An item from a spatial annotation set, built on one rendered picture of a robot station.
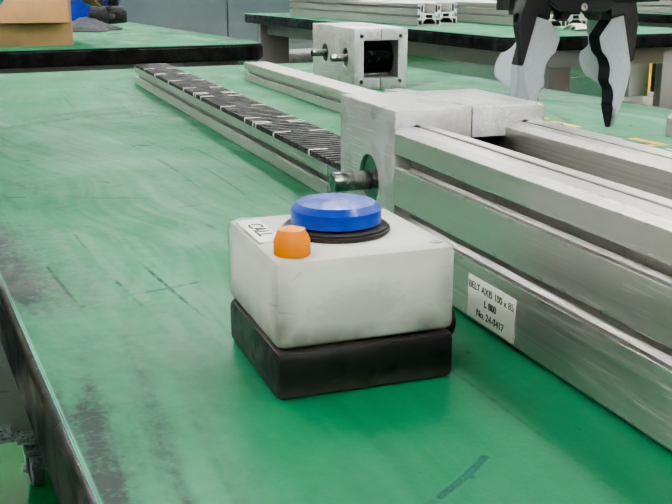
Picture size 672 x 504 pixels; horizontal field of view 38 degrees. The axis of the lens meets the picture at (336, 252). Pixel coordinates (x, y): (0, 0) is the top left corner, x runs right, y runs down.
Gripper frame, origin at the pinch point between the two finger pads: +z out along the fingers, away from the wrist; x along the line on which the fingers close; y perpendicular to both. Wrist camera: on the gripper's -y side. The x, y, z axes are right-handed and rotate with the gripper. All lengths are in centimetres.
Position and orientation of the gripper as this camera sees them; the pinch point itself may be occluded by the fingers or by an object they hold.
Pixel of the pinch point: (571, 118)
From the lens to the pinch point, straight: 84.5
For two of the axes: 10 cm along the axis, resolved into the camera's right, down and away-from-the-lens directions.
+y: -3.5, -2.5, 9.0
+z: 0.0, 9.6, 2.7
